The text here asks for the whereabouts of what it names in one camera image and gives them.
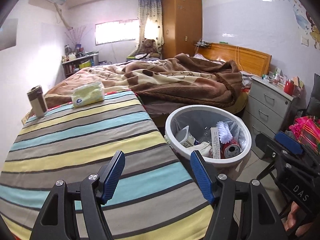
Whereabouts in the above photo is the orange wooden wardrobe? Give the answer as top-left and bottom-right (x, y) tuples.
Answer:
(162, 0), (202, 59)

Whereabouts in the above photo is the pink plaid bag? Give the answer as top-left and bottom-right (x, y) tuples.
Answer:
(289, 115), (320, 155)

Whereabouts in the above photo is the brown beige travel mug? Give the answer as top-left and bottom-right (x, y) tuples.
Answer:
(27, 85), (48, 118)

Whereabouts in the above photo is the red cup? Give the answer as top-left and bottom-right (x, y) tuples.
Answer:
(284, 79), (295, 96)

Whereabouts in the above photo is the grey nightstand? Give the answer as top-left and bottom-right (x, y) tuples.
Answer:
(242, 76), (301, 159)

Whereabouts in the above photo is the strawberry milk carton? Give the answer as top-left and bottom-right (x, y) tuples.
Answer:
(175, 126), (199, 148)

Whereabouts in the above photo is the patterned curtain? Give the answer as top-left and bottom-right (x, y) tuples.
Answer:
(138, 0), (164, 51)

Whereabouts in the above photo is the dried branch decoration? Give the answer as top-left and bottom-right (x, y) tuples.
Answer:
(65, 25), (93, 47)

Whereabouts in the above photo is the red drink can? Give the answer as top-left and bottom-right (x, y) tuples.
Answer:
(221, 139), (241, 159)

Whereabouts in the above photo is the window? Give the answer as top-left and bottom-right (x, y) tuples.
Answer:
(95, 19), (139, 45)

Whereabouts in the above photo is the purple white medicine box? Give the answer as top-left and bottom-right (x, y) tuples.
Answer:
(210, 127), (221, 159)

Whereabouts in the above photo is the brown plush blanket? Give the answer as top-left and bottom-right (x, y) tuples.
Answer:
(45, 53), (242, 108)

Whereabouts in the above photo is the brown teddy bear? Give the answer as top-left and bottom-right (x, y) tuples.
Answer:
(135, 38), (160, 59)

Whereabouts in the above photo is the striped tablecloth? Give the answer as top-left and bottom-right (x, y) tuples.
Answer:
(1, 90), (213, 239)

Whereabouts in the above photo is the right hand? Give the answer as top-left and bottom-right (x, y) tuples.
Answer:
(284, 202), (320, 240)

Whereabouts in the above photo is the white trash bin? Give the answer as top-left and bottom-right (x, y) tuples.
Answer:
(165, 105), (252, 169)

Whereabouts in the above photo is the yellow tissue pack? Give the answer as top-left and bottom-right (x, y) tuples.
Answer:
(71, 82), (105, 108)

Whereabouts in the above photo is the white foam net sleeve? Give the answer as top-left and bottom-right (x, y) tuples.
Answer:
(216, 121), (233, 144)

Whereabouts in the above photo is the beige paper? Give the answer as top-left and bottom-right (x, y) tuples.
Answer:
(191, 141), (212, 158)

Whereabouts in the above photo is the wooden headboard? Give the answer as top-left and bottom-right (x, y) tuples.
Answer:
(197, 43), (272, 76)

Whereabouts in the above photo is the cluttered shelf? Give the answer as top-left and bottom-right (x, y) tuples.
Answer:
(61, 44), (99, 78)

